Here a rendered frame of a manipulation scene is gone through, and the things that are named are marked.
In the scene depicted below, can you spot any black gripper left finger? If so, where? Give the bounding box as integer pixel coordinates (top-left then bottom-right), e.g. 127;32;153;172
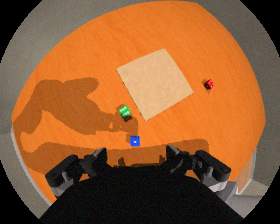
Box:
45;147;124;199

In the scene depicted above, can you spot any red die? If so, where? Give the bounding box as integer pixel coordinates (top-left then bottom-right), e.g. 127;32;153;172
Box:
204;79;214;90

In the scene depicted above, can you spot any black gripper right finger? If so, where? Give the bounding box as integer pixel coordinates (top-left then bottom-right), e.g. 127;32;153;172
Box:
148;145;231;196

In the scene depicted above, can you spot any blue die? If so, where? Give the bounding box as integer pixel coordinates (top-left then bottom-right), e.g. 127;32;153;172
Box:
130;136;140;146

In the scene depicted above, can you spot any green die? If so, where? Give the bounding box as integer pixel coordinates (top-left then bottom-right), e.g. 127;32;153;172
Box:
118;105;131;118

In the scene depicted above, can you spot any tan square mat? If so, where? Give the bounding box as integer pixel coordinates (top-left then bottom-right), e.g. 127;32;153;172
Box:
116;48;194;121

